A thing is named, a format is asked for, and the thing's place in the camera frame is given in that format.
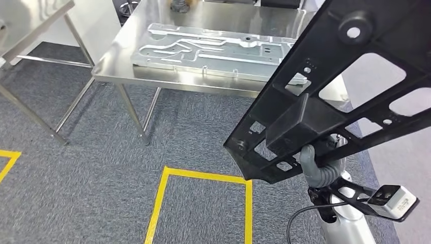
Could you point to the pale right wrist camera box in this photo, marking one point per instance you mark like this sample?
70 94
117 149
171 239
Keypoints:
397 202

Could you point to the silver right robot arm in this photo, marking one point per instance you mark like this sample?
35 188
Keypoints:
346 229

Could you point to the yellow floor tape square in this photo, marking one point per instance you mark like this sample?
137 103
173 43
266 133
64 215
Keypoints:
13 155

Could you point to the machined aluminium fixture plate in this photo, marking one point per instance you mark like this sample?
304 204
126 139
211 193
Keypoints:
202 57

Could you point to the stainless steel workbench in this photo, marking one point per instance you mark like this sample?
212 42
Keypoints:
202 17

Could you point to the black stanchion with round base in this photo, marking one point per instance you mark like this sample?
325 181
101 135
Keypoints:
128 8

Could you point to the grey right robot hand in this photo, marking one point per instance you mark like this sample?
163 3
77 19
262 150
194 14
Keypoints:
308 161

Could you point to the steel side table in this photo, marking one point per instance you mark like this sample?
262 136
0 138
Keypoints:
33 20

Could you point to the black plastic plate frame part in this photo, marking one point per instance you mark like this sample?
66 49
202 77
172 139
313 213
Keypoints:
303 124

